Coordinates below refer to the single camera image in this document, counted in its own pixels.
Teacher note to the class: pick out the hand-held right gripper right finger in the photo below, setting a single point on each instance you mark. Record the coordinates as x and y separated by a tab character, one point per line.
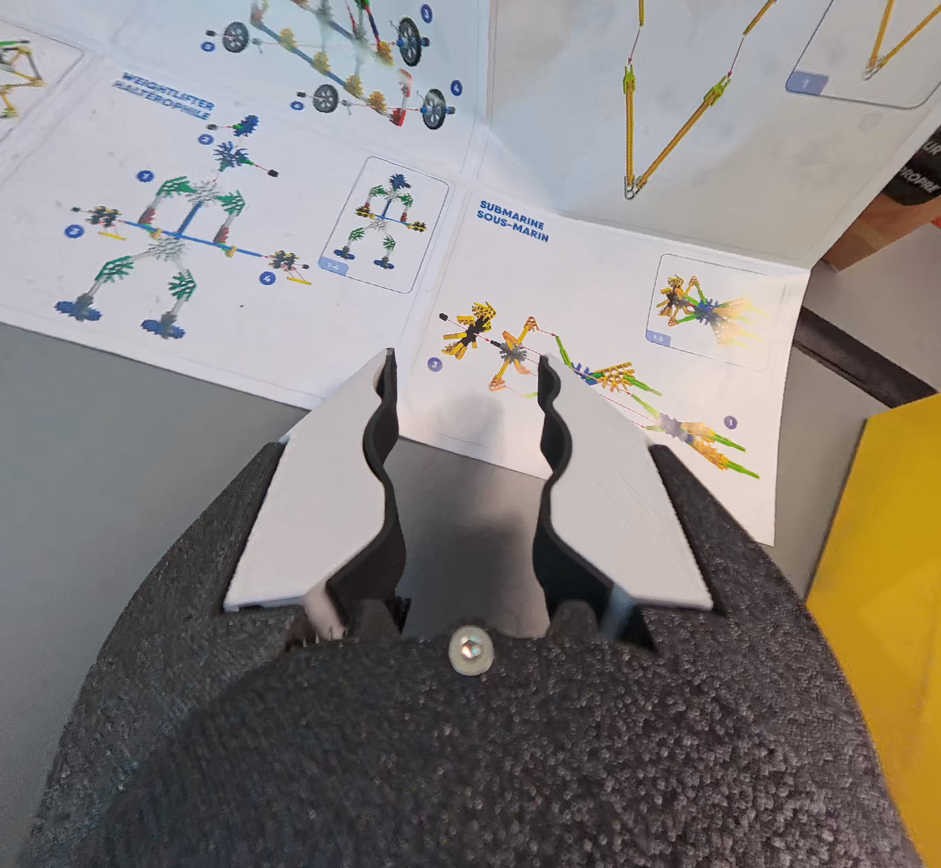
625	508

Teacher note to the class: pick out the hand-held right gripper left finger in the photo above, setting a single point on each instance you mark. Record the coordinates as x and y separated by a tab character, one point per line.
309	508

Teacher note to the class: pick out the grey desk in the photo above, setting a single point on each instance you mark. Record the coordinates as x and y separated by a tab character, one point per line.
118	442

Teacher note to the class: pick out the yellow plastic bin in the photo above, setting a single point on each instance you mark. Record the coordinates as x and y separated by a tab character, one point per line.
890	589

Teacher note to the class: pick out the printed instruction sheet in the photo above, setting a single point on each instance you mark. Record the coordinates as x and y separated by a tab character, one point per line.
588	104

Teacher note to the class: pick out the toy set cardboard box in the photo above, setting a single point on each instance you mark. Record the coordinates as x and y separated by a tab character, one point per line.
904	207

